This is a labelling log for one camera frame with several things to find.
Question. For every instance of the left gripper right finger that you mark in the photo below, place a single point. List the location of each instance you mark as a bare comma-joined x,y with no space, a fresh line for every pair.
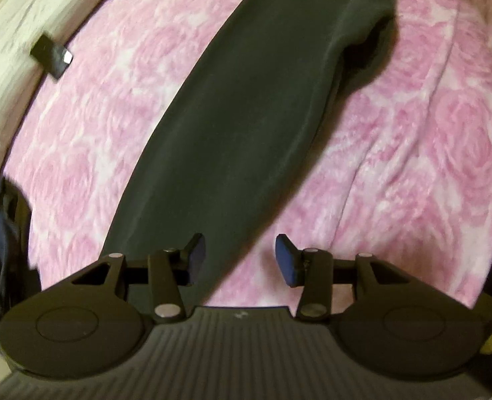
311,269

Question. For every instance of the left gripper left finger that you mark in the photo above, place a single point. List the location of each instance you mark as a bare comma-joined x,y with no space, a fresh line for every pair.
168,270

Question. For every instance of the black fleece pants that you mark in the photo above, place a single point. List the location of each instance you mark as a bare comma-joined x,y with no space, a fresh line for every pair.
238,130

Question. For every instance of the pile of dark clothes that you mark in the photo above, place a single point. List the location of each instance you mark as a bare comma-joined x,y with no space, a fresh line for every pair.
16,276

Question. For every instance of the pink rose blanket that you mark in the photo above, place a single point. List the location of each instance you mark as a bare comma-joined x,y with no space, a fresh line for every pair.
406,174

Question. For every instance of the grey striped duvet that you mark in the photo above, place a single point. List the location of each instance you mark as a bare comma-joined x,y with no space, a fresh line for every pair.
22,23

